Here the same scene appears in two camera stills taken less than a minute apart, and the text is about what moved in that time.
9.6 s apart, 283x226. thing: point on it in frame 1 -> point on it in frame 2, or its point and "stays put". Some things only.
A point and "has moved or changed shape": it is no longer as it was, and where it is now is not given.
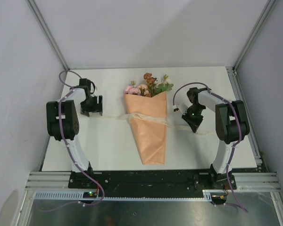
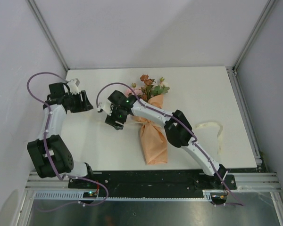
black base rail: [151, 183] stays put
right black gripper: [194, 124] -> [112, 119]
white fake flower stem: [165, 85] has moved or changed shape
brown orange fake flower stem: [150, 81] has moved or changed shape
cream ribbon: [153, 121] has moved or changed shape
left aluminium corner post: [48, 33] stays put
